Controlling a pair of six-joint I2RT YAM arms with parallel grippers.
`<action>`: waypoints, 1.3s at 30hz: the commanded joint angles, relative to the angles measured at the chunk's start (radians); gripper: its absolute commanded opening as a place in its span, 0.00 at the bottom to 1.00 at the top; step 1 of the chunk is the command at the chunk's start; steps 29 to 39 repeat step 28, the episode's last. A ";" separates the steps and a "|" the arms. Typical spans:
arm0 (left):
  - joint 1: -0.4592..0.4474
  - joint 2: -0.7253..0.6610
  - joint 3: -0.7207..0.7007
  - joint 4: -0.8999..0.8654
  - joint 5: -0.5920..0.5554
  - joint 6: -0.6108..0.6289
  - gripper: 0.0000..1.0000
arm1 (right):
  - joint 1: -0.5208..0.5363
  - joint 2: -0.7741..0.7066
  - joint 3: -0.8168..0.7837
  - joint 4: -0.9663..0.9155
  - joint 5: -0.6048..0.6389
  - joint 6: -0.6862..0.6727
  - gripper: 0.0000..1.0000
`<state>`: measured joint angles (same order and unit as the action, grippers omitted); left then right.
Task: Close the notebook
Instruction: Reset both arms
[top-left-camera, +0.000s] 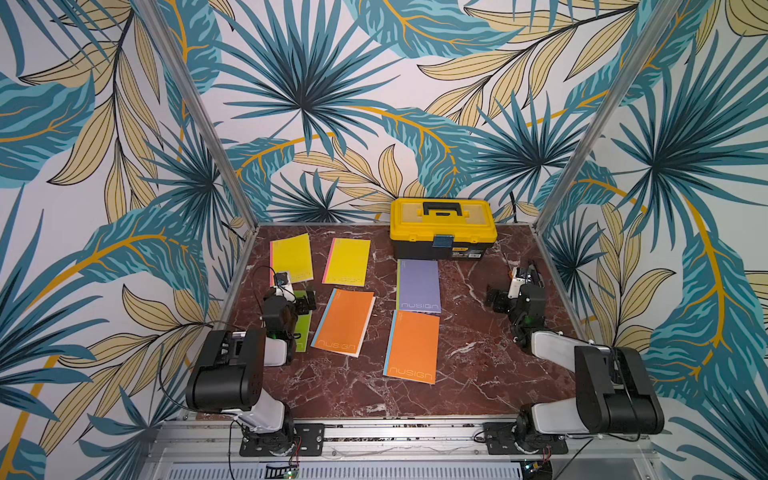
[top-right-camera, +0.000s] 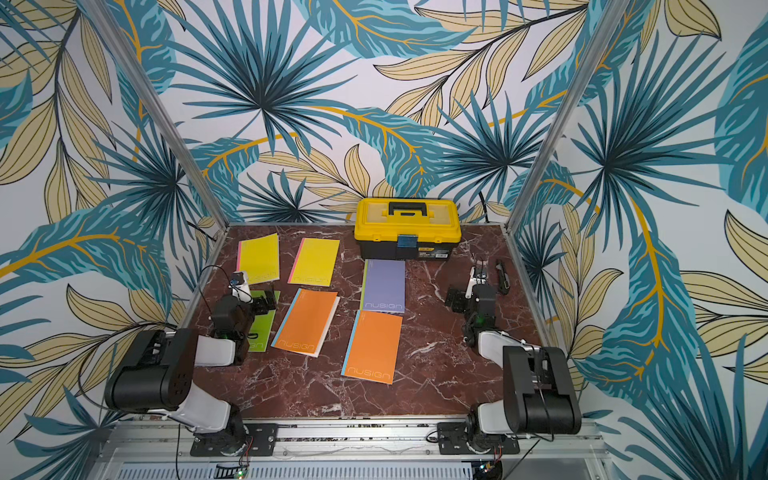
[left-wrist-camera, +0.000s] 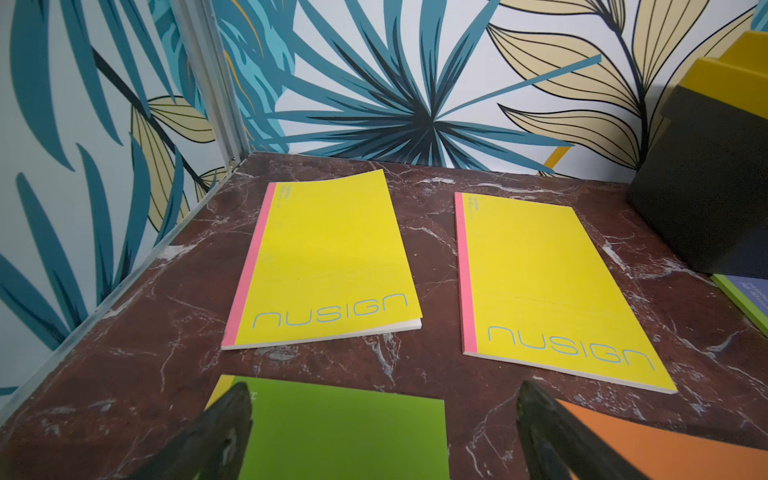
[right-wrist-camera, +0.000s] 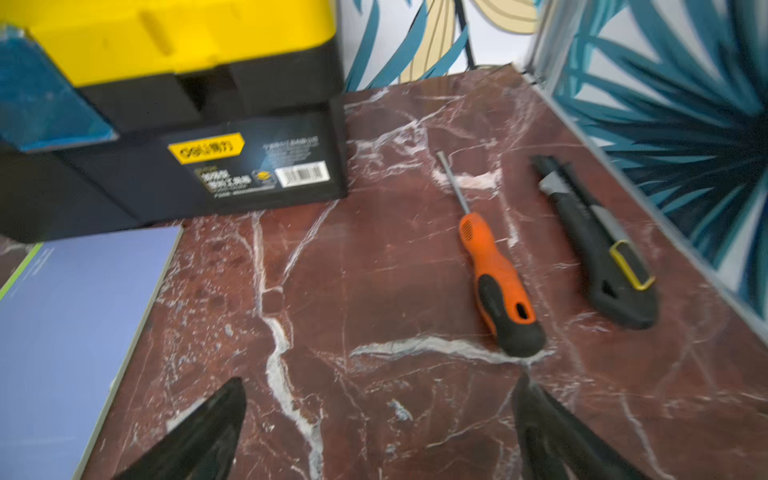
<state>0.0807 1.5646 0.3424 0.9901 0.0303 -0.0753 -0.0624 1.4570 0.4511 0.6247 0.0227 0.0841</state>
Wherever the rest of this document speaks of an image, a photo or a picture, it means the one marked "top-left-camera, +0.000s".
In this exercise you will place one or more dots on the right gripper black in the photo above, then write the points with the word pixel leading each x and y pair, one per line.
pixel 501 298

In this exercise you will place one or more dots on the yellow cover notebook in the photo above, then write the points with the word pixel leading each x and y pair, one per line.
pixel 347 262
pixel 293 255

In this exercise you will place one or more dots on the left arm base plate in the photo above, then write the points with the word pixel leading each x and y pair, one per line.
pixel 302 439

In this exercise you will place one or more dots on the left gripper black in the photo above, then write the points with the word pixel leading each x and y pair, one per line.
pixel 302 306

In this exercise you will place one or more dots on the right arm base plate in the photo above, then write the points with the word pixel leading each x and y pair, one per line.
pixel 507 438

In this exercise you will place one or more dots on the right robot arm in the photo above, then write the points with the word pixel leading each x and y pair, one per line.
pixel 613 390

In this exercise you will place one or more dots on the yellow black toolbox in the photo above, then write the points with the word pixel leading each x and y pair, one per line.
pixel 441 229

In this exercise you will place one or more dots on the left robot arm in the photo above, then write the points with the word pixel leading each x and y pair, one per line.
pixel 228 375

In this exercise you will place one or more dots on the aluminium front rail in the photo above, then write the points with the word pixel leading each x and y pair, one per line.
pixel 448 447

